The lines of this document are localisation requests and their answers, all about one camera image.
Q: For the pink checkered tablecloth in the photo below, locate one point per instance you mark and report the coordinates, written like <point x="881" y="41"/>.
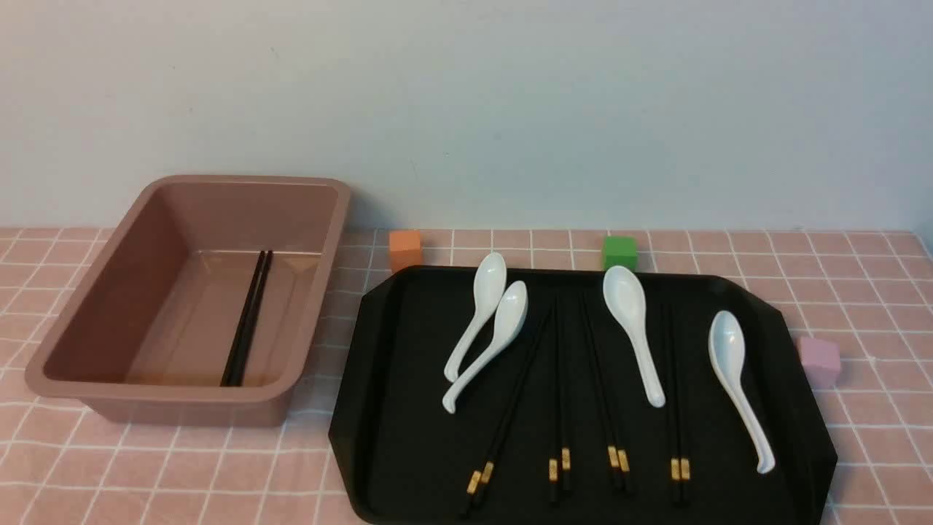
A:
<point x="867" y="290"/>

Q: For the white ceramic soup spoon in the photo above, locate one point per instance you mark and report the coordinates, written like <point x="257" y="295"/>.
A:
<point x="727" y="349"/>
<point x="488" y="288"/>
<point x="507" y="323"/>
<point x="624" y="297"/>

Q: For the green cube block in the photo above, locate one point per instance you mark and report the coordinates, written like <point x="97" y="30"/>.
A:
<point x="620" y="251"/>

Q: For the brown rectangular plastic bin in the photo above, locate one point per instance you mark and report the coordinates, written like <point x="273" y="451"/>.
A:
<point x="144" y="337"/>

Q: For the orange cube block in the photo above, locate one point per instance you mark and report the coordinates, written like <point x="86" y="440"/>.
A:
<point x="404" y="249"/>

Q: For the black chopstick in bin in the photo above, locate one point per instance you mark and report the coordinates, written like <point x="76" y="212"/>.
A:
<point x="235" y="361"/>
<point x="257" y="306"/>

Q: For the black chopstick gold band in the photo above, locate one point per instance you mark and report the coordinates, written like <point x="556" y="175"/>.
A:
<point x="464" y="511"/>
<point x="502" y="432"/>
<point x="628" y="491"/>
<point x="672" y="409"/>
<point x="556" y="454"/>
<point x="603" y="411"/>
<point x="680" y="391"/>
<point x="564" y="398"/>

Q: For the pink cube block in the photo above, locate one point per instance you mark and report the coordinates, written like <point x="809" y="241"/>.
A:
<point x="821" y="361"/>

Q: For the black plastic tray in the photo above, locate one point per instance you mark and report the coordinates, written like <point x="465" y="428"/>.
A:
<point x="405" y="460"/>

